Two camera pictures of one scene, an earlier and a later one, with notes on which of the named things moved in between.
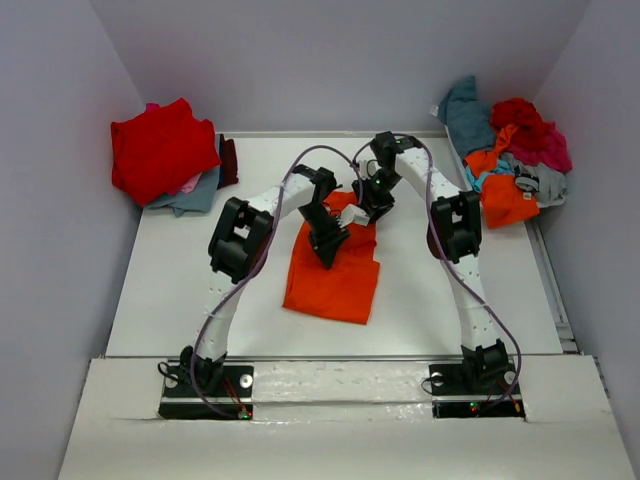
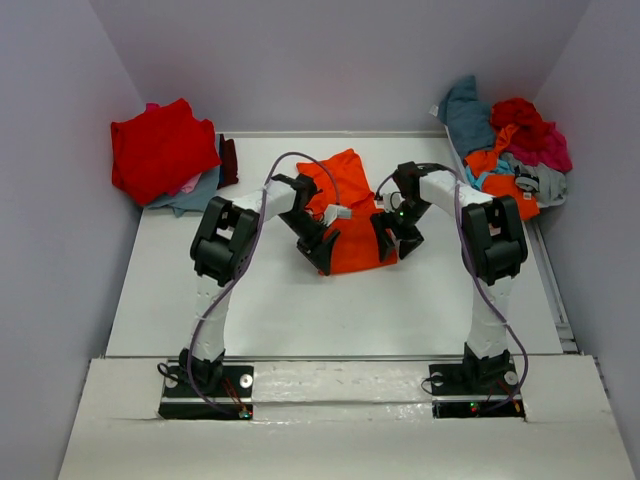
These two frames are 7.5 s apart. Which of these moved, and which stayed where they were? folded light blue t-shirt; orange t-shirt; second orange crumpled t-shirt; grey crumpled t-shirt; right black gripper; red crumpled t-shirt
Moved: right black gripper; orange t-shirt
Stayed: second orange crumpled t-shirt; grey crumpled t-shirt; folded light blue t-shirt; red crumpled t-shirt
